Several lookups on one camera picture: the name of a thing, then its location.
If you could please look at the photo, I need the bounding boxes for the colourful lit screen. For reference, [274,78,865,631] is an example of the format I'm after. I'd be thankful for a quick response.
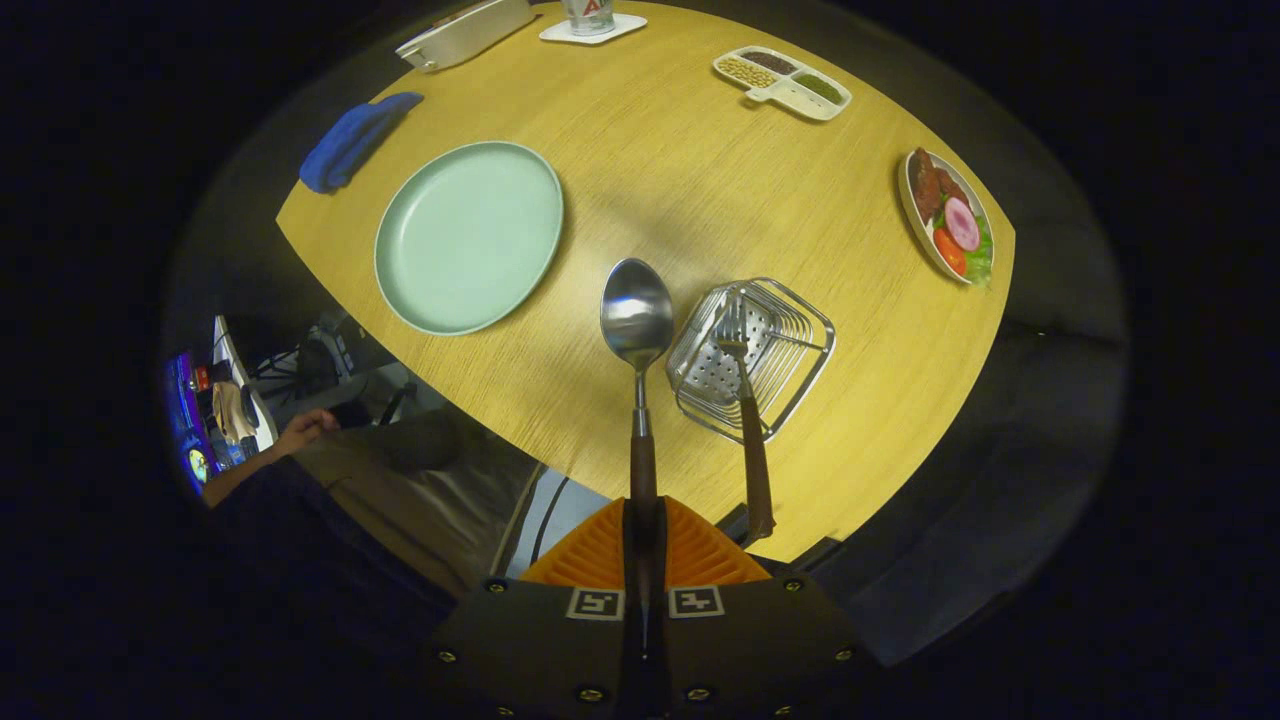
[165,350,219,493]

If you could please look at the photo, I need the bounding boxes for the white square coaster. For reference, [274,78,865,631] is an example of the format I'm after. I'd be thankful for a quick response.
[539,12,648,45]

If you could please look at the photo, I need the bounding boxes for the metal wire basket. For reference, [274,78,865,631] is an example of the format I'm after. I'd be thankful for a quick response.
[666,277,837,445]

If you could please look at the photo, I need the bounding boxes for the white toaster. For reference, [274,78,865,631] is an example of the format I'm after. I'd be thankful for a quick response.
[395,0,536,73]

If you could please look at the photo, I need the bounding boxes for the metal chair frame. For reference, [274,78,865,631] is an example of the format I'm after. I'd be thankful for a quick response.
[488,463,573,579]

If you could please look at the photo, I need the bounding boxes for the person's dark top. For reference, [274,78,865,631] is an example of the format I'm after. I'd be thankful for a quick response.
[210,455,461,663]

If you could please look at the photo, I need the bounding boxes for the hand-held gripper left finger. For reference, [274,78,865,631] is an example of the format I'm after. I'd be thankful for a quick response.
[430,495,643,720]

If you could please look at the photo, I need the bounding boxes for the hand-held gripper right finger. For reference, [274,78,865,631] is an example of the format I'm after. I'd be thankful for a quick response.
[645,494,883,720]

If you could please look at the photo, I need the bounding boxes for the white divided bean dish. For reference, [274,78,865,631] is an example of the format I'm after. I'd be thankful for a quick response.
[712,45,853,122]

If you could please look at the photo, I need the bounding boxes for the white flat panel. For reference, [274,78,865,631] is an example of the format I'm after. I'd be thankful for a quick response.
[210,315,282,453]

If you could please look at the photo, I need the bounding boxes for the metal fork with brown handle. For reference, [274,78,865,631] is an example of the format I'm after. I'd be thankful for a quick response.
[716,295,778,547]

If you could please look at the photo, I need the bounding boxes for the person's khaki trousers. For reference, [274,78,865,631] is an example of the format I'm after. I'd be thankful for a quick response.
[290,405,546,601]

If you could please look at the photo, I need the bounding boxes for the blue folded cloth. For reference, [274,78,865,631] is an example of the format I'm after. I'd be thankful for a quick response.
[299,92,425,194]

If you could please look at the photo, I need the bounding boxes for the metal spoon with brown handle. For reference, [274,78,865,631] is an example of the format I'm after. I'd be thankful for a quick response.
[600,258,675,601]

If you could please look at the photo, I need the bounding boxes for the pale green plate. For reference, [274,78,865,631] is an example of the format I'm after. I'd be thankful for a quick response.
[374,140,565,336]

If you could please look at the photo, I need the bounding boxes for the white plate of food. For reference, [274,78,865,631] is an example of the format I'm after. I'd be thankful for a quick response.
[898,147,996,289]

